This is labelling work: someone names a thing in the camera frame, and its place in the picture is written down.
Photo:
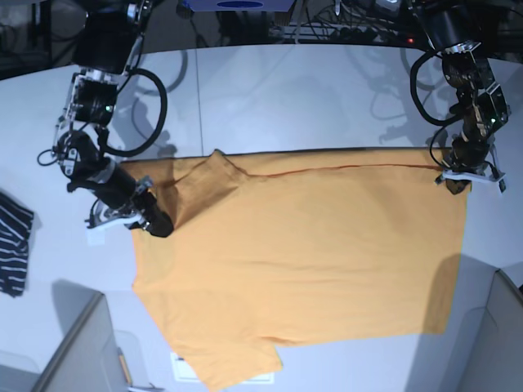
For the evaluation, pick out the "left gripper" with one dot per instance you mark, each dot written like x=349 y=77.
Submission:
x=467 y=157

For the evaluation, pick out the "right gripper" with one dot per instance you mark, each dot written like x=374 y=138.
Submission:
x=119 y=196

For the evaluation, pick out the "orange yellow T-shirt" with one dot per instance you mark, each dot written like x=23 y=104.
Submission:
x=295 y=249

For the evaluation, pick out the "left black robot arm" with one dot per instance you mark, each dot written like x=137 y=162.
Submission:
x=481 y=107

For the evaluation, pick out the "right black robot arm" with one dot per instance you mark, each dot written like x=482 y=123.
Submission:
x=108 y=55

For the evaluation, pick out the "navy white striped garment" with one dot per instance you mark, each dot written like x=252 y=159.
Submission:
x=16 y=228

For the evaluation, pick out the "white label plate on table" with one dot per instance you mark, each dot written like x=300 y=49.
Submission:
x=183 y=372

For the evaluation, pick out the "grey bin left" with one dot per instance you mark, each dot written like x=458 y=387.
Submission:
x=87 y=359

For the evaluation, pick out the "grey bin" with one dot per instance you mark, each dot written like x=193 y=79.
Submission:
x=486 y=354
x=87 y=359

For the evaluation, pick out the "grey bin right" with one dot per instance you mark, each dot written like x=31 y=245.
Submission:
x=486 y=354

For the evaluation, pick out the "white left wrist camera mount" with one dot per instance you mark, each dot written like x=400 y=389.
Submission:
x=498 y=180

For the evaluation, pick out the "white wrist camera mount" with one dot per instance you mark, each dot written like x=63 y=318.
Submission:
x=498 y=180
x=96 y=226

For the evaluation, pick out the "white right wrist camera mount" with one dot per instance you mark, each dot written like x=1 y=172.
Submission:
x=96 y=226

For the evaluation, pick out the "power strip with cables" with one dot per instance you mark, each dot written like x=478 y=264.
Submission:
x=322 y=32

